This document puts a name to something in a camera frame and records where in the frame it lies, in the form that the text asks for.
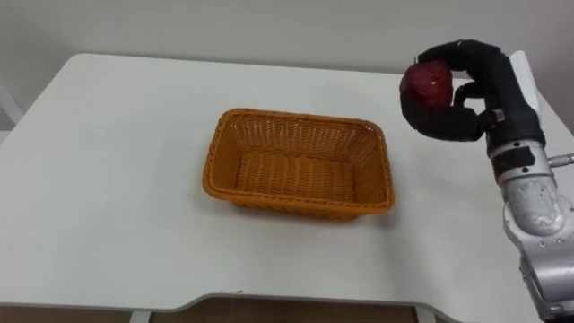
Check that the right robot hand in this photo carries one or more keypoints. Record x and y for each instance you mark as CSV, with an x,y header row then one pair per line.
x,y
502,94

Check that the red apple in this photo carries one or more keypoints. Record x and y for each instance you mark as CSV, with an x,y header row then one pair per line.
x,y
429,84

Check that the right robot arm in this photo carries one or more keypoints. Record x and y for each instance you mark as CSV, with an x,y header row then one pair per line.
x,y
538,211

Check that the orange woven basket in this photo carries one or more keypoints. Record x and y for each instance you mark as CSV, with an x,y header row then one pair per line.
x,y
298,165

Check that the white desk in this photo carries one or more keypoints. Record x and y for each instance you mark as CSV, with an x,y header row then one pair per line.
x,y
112,193

